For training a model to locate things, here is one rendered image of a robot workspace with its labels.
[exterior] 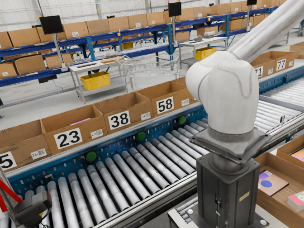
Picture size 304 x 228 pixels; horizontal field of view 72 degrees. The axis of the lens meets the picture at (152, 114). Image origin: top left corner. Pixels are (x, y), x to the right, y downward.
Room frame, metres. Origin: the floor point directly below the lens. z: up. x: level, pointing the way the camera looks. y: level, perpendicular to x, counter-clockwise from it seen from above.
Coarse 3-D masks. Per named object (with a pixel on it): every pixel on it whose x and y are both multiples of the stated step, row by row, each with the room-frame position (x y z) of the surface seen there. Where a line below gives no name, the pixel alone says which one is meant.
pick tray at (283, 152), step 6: (300, 138) 1.06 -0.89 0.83; (288, 144) 1.01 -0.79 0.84; (294, 144) 1.04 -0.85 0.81; (300, 144) 1.07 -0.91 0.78; (282, 150) 0.99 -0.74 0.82; (288, 150) 1.02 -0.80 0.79; (294, 150) 1.04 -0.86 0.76; (282, 156) 0.94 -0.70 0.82; (288, 156) 0.91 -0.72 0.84; (294, 162) 0.87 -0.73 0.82; (300, 162) 0.85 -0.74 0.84
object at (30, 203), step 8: (24, 200) 0.58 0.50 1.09; (32, 200) 0.57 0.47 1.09; (40, 200) 0.57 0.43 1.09; (48, 200) 0.57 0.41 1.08; (16, 208) 0.56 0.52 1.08; (24, 208) 0.54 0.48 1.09; (32, 208) 0.55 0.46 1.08; (40, 208) 0.55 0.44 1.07; (48, 208) 0.57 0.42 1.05; (16, 216) 0.52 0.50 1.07; (24, 216) 0.53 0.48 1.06; (32, 216) 0.54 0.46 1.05; (40, 216) 0.57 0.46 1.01; (32, 224) 0.55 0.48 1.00
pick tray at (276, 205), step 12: (264, 156) 0.95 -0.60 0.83; (276, 156) 0.91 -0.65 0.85; (264, 168) 0.93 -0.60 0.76; (276, 168) 0.90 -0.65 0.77; (288, 168) 0.85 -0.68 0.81; (300, 168) 0.80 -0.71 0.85; (288, 180) 0.81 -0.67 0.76; (300, 180) 0.79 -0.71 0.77; (264, 192) 0.68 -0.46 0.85; (288, 192) 0.74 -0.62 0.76; (264, 204) 0.67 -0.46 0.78; (276, 204) 0.63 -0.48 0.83; (288, 204) 0.67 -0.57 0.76; (276, 216) 0.62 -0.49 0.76; (288, 216) 0.58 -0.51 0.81; (300, 216) 0.54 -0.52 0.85
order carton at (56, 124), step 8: (64, 112) 1.50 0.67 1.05; (72, 112) 1.53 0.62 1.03; (80, 112) 1.55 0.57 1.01; (88, 112) 1.58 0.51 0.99; (96, 112) 1.51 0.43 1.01; (48, 120) 1.45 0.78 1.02; (56, 120) 1.47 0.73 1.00; (64, 120) 1.49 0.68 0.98; (72, 120) 1.52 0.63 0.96; (80, 120) 1.54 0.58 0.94; (88, 120) 1.30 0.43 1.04; (96, 120) 1.32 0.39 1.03; (48, 128) 1.44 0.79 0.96; (56, 128) 1.46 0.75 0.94; (64, 128) 1.22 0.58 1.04; (72, 128) 1.24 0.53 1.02; (80, 128) 1.27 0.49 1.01; (88, 128) 1.29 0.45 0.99; (96, 128) 1.31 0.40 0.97; (104, 128) 1.34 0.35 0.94; (48, 136) 1.18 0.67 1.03; (88, 136) 1.28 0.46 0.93; (48, 144) 1.17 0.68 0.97; (56, 144) 1.19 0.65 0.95; (80, 144) 1.25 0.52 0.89; (56, 152) 1.18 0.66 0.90
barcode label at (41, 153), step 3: (39, 150) 1.14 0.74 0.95; (42, 150) 1.15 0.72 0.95; (33, 153) 1.13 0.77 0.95; (36, 153) 1.13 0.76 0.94; (39, 153) 1.14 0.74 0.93; (42, 153) 1.15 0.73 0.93; (45, 153) 1.15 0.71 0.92; (33, 156) 1.12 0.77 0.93; (36, 156) 1.13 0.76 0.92; (39, 156) 1.14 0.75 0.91; (42, 156) 1.14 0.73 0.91; (33, 159) 1.12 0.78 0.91
